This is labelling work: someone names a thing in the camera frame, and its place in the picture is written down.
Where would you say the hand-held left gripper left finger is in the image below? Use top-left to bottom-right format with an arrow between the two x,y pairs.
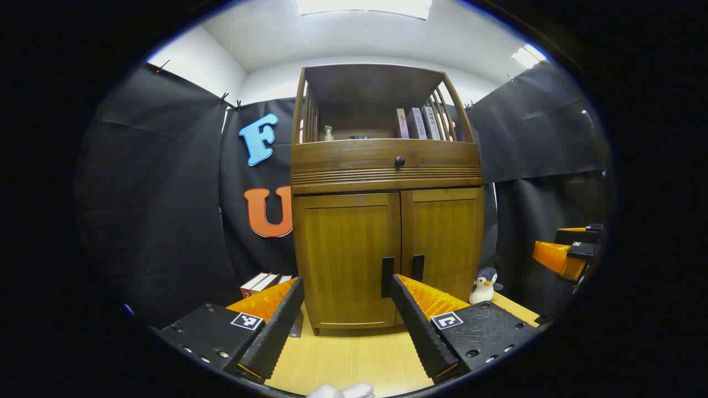
149,276 -> 306,385

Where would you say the lilac upright book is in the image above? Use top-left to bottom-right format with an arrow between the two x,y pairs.
408,107 -> 428,140

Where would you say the blue cover book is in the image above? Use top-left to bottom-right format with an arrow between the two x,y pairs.
278,275 -> 304,338

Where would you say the penguin plush toy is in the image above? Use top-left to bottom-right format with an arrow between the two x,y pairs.
469,267 -> 504,305

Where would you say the grey upright book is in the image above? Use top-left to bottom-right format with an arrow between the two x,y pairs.
423,106 -> 443,140

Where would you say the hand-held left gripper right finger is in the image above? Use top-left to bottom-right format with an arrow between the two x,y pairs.
389,274 -> 542,385

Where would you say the wooden shoe cabinet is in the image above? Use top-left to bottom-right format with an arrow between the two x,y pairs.
290,62 -> 486,337

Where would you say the ceiling light panel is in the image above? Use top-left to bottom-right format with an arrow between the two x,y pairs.
297,0 -> 433,20
512,44 -> 548,70

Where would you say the wooden shoe cabinet door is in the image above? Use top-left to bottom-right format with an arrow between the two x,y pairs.
400,187 -> 486,302
293,192 -> 402,331

